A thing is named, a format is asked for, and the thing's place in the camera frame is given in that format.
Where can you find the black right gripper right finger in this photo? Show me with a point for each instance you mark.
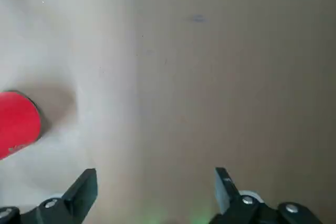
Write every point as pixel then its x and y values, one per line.
pixel 249 212

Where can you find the red push-button trash can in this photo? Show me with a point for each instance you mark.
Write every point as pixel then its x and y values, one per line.
pixel 17 121

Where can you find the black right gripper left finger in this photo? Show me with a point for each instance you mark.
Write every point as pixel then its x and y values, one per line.
pixel 52 212

